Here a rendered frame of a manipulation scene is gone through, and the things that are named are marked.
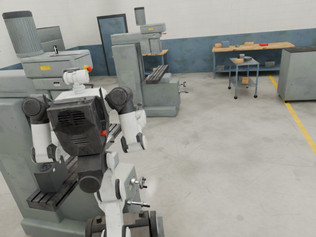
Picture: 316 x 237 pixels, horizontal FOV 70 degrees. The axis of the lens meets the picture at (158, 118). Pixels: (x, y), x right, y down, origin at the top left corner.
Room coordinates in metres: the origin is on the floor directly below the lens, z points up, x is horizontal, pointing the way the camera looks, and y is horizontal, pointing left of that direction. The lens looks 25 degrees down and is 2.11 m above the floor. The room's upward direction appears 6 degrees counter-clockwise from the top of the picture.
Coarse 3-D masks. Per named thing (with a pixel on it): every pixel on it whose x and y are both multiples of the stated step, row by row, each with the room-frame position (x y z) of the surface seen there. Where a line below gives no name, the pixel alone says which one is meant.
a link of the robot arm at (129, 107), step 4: (128, 88) 1.18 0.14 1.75; (128, 92) 1.10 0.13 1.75; (128, 100) 1.09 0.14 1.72; (132, 100) 1.14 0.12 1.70; (128, 104) 1.09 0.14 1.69; (132, 104) 1.11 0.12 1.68; (124, 108) 1.08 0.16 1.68; (128, 108) 1.09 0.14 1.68; (132, 108) 1.10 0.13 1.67; (120, 112) 1.08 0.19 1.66; (124, 112) 1.07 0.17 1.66; (128, 112) 1.08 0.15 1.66
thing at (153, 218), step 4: (152, 212) 1.40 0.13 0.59; (152, 216) 1.35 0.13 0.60; (156, 216) 1.44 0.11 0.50; (152, 220) 1.32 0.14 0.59; (156, 220) 1.33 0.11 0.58; (152, 224) 1.30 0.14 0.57; (156, 224) 1.30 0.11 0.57; (152, 228) 1.28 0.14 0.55; (156, 228) 1.28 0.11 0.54; (152, 232) 1.27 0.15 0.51; (156, 232) 1.27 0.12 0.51; (152, 236) 1.28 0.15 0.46; (156, 236) 1.29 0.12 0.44
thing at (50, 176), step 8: (40, 168) 1.38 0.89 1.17; (48, 168) 1.38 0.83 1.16; (56, 168) 1.43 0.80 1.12; (64, 168) 1.53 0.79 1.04; (40, 176) 1.35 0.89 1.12; (48, 176) 1.34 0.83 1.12; (56, 176) 1.40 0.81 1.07; (64, 176) 1.49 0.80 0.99; (40, 184) 1.35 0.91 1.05; (48, 184) 1.34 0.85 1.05; (56, 184) 1.37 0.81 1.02; (48, 192) 1.35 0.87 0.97
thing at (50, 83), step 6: (42, 78) 1.78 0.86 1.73; (48, 78) 1.76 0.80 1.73; (54, 78) 1.75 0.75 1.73; (60, 78) 1.73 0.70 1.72; (36, 84) 1.79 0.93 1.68; (42, 84) 1.78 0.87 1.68; (48, 84) 1.76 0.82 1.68; (54, 84) 1.74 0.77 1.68; (60, 84) 1.73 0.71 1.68; (66, 84) 1.71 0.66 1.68; (72, 84) 1.75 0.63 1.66
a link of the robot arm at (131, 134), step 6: (126, 114) 1.07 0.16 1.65; (132, 114) 1.08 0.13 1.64; (120, 120) 1.08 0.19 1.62; (126, 120) 1.06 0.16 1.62; (132, 120) 1.07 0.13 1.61; (126, 126) 1.05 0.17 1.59; (132, 126) 1.06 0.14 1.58; (126, 132) 1.05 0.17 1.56; (132, 132) 1.05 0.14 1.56; (138, 132) 1.07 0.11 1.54; (126, 138) 1.04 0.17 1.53; (132, 138) 1.03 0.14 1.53; (138, 138) 1.04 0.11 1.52; (144, 138) 1.08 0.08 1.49; (126, 144) 1.04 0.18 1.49; (144, 144) 1.05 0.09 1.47
